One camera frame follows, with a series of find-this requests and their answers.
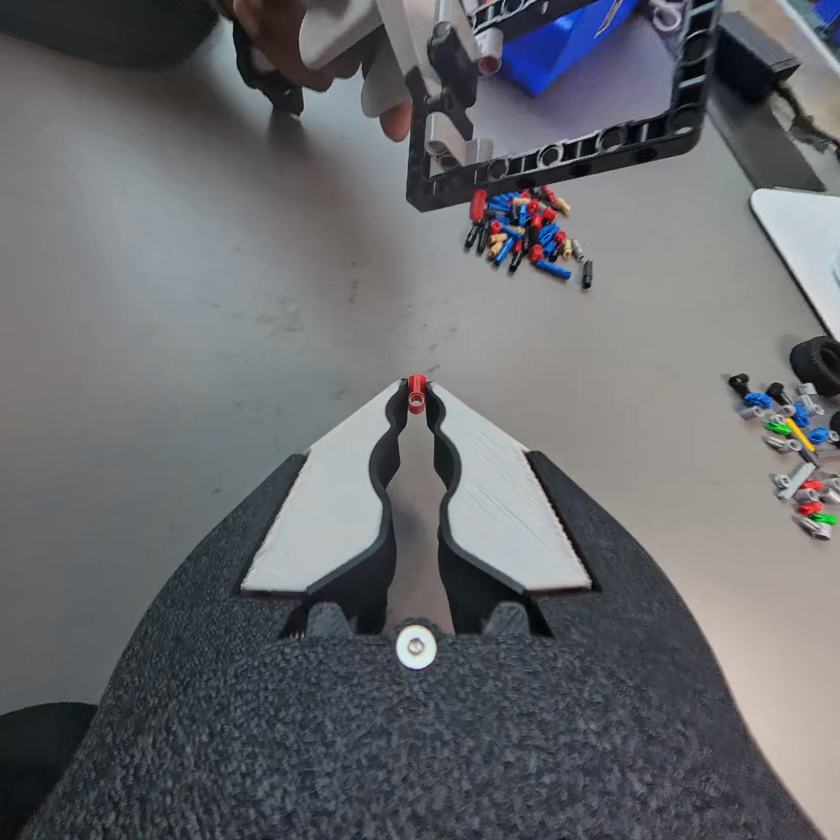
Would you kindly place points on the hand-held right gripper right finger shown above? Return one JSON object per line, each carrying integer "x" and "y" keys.
{"x": 512, "y": 518}

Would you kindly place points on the black chair armrest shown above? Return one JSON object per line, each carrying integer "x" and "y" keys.
{"x": 39, "y": 754}
{"x": 98, "y": 26}

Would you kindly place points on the black rubber toy tire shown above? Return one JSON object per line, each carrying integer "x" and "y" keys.
{"x": 817, "y": 359}

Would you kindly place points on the black building frame assembly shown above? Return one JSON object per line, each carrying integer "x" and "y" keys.
{"x": 558, "y": 167}

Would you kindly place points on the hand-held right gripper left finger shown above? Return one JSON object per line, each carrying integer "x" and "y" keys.
{"x": 321, "y": 518}

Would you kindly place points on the black power adapter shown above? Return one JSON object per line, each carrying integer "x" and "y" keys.
{"x": 748, "y": 52}

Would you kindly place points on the cluster of mixed small parts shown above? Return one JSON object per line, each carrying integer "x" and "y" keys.
{"x": 800, "y": 420}

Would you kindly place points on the pile of small connector pins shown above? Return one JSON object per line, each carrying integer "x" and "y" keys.
{"x": 525, "y": 236}

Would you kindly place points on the grey desk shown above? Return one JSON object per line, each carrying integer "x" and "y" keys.
{"x": 197, "y": 328}

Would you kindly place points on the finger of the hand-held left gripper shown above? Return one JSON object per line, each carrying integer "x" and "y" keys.
{"x": 407, "y": 33}

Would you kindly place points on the red connector pin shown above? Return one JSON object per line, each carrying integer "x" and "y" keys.
{"x": 417, "y": 394}

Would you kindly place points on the white book stand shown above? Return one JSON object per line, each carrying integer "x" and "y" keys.
{"x": 807, "y": 249}

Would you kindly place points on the person's left hand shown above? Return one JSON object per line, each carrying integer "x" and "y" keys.
{"x": 275, "y": 39}

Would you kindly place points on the blue plastic bin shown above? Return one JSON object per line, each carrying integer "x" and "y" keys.
{"x": 558, "y": 52}

